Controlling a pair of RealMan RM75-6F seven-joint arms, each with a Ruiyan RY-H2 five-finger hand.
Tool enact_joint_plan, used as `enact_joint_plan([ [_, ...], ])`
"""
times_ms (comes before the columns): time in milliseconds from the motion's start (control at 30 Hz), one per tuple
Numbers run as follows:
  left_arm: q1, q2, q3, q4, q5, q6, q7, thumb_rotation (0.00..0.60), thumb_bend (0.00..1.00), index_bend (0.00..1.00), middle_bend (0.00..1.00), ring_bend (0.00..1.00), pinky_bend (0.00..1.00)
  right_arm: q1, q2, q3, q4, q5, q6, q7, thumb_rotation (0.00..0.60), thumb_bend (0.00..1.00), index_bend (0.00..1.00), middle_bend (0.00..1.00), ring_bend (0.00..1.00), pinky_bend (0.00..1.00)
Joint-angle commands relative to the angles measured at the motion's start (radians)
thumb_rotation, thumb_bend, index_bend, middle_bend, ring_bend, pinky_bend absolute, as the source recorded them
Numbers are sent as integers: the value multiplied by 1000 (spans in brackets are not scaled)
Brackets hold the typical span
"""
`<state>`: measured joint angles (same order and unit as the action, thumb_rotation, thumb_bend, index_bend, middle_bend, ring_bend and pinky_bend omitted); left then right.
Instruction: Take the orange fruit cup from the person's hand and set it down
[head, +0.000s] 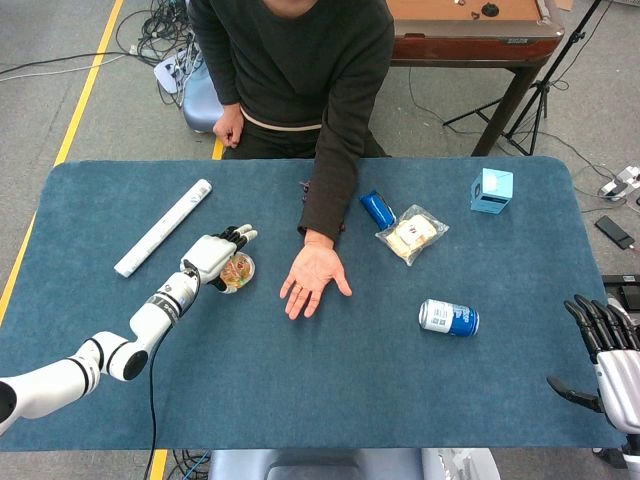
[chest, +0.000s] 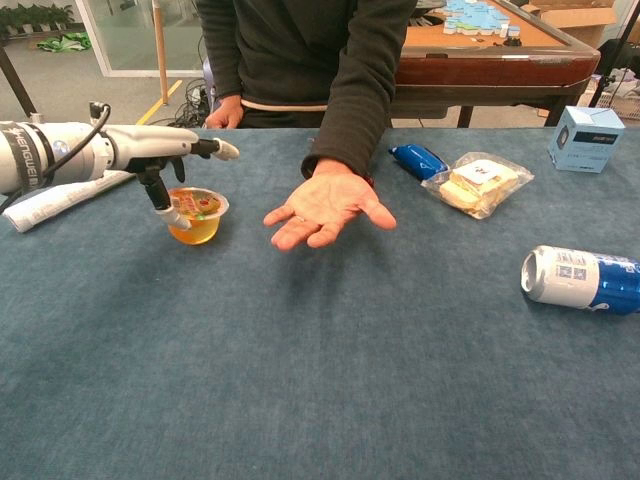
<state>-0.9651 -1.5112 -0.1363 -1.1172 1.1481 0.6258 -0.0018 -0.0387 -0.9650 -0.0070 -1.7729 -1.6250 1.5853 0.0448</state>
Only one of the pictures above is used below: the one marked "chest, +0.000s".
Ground person's right hand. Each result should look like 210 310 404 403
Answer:
205 94 246 131

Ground blue and white can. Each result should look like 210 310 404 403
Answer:
520 244 640 317

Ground brown wooden game table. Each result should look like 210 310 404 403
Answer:
389 0 602 129

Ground cardboard box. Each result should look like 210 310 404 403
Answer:
521 0 622 50

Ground glass partition frame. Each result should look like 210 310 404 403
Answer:
74 0 206 79

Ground person's left forearm dark sleeve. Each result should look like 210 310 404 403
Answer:
300 74 401 187

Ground black slanted stand leg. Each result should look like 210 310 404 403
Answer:
0 44 39 119

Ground white wire basket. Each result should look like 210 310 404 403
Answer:
591 73 640 122

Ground wooden pole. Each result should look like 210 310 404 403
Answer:
151 0 172 107

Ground blue-grey stool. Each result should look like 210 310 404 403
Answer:
201 56 222 115

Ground person's left hand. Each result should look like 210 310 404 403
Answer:
263 158 398 252

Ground green fabric pile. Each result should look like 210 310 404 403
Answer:
36 31 94 54

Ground clear bag of bread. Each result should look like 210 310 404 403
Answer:
420 151 536 222

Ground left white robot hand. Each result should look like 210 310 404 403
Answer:
109 124 241 232

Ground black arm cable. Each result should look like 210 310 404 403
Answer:
0 101 113 214

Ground blue snack packet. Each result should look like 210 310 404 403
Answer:
388 143 450 182

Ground blue puzzle map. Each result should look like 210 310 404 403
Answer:
441 0 512 37

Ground black floor cable bundle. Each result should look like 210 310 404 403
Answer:
167 77 214 129

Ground person's right forearm dark sleeve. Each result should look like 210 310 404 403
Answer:
196 29 244 101

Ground blue table cloth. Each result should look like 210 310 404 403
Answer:
0 126 640 480

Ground black tripod stand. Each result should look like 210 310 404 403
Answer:
588 0 640 109

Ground light blue carton box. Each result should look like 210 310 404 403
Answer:
546 105 627 175

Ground white rolled paper tube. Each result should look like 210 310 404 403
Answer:
1 168 136 234

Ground potted green plants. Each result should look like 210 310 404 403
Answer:
0 2 76 37

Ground person's torso dark sweater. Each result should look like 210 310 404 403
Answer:
195 0 419 130

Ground yellow jelly cup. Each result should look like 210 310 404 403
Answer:
166 186 231 247

